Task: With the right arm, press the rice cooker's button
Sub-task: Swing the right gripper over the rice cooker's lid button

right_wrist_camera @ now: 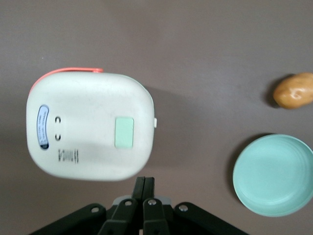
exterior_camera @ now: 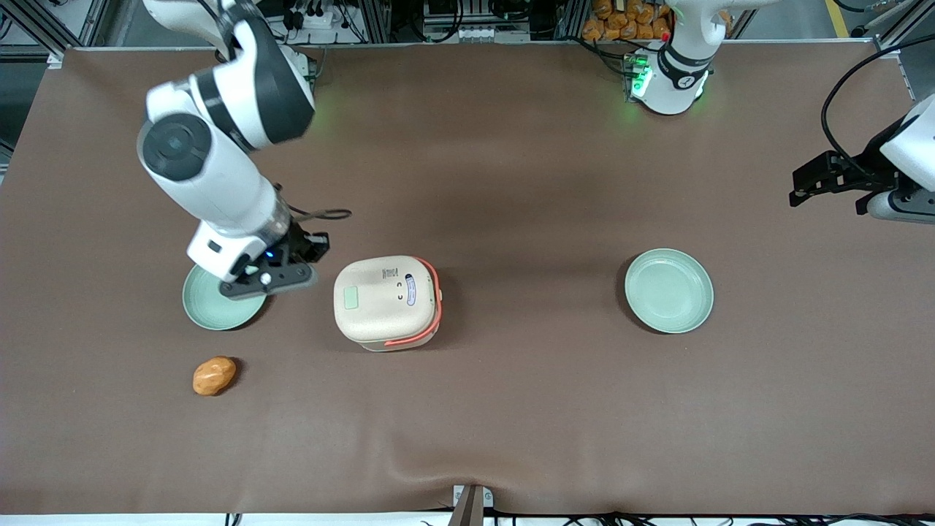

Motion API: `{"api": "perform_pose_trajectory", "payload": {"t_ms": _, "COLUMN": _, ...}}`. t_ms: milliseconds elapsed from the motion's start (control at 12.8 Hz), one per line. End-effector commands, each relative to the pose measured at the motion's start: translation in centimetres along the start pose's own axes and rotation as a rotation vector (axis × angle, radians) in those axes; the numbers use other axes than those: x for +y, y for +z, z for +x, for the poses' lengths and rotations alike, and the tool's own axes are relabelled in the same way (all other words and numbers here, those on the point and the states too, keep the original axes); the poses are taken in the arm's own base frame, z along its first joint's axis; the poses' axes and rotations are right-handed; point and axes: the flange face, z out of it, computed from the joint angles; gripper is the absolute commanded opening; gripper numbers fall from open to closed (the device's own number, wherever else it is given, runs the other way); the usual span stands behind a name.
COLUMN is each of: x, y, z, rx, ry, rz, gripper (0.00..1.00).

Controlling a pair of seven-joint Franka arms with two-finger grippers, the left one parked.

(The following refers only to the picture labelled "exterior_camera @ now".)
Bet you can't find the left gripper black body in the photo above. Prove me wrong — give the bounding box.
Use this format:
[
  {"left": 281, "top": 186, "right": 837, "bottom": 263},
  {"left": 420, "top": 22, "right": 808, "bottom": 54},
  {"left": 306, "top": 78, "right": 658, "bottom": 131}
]
[{"left": 840, "top": 139, "right": 901, "bottom": 213}]

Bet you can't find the beige lunch box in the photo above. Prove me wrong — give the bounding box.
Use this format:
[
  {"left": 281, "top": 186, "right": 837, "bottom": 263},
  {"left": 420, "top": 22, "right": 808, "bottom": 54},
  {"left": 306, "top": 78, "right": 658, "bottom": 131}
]
[{"left": 333, "top": 255, "right": 444, "bottom": 353}]

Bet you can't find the mint green round plate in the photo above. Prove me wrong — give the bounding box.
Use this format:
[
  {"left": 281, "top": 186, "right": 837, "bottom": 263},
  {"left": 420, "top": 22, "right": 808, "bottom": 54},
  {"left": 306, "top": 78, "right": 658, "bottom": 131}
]
[
  {"left": 182, "top": 263, "right": 268, "bottom": 332},
  {"left": 624, "top": 248, "right": 714, "bottom": 335}
]

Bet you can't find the orange bread roll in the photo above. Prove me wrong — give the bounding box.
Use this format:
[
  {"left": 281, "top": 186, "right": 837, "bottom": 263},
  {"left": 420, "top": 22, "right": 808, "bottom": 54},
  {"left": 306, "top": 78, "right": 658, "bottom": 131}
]
[{"left": 192, "top": 356, "right": 238, "bottom": 397}]

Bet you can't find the green lit control box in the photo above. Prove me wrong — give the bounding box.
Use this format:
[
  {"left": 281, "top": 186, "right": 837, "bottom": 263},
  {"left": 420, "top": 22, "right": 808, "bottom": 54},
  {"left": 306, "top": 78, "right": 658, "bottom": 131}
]
[{"left": 296, "top": 48, "right": 321, "bottom": 92}]

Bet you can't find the white power strip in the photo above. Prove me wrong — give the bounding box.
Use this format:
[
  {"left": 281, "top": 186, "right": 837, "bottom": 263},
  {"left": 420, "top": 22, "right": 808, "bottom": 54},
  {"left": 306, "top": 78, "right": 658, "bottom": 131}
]
[{"left": 291, "top": 6, "right": 346, "bottom": 31}]

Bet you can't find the bag of orange items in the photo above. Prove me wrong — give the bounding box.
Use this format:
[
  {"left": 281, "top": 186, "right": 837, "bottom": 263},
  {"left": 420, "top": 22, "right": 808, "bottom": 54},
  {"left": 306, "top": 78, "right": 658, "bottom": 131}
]
[{"left": 582, "top": 0, "right": 673, "bottom": 42}]

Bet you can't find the brown table cloth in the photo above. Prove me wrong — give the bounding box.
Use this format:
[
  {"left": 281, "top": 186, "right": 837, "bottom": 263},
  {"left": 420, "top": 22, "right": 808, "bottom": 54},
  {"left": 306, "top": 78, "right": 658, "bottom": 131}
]
[{"left": 0, "top": 45, "right": 935, "bottom": 516}]

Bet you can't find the metal table clamp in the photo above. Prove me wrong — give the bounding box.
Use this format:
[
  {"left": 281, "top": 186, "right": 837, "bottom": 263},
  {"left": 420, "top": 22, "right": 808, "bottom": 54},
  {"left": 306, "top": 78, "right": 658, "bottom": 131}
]
[{"left": 451, "top": 484, "right": 495, "bottom": 526}]

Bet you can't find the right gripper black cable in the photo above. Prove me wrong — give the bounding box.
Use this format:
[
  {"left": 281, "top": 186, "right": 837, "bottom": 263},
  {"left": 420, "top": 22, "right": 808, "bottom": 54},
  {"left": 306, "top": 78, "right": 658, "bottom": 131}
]
[{"left": 276, "top": 183, "right": 353, "bottom": 224}]

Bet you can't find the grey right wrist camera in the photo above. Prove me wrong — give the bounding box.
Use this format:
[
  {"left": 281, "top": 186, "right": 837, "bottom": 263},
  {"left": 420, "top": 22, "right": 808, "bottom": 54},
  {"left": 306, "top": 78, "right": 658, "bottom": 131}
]
[{"left": 219, "top": 264, "right": 319, "bottom": 301}]

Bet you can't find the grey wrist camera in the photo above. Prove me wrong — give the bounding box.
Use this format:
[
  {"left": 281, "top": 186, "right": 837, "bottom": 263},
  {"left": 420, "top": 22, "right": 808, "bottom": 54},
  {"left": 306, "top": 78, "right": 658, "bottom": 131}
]
[
  {"left": 867, "top": 188, "right": 935, "bottom": 225},
  {"left": 219, "top": 264, "right": 319, "bottom": 301}
]

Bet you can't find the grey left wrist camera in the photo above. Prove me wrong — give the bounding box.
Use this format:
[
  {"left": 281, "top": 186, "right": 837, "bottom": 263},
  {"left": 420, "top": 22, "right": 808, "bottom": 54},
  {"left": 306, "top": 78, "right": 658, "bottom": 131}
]
[{"left": 867, "top": 188, "right": 935, "bottom": 225}]

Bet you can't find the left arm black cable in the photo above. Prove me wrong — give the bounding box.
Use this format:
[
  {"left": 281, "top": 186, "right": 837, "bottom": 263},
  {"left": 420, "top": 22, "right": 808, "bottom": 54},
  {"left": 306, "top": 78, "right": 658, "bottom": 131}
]
[{"left": 821, "top": 33, "right": 935, "bottom": 183}]

